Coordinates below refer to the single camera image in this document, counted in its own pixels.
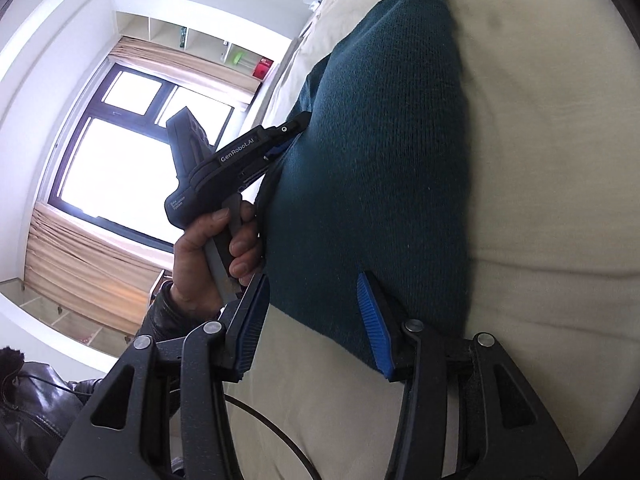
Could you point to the beige curtain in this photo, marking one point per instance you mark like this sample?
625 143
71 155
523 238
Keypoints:
94 272

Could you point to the red storage box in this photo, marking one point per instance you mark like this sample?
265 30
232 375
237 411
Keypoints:
262 68

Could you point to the dark green knit sweater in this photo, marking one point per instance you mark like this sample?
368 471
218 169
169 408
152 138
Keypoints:
377 182

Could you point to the white wall shelf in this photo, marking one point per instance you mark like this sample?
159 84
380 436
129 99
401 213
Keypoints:
179 38

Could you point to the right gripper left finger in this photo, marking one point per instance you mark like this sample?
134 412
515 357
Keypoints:
122 432

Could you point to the left hand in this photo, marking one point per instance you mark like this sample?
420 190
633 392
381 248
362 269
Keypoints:
194 291

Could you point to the black leather jacket sleeve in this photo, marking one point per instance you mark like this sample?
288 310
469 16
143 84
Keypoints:
38 406

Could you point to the black framed window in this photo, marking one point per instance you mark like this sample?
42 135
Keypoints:
117 168

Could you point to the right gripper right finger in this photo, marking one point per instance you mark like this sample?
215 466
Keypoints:
504 430

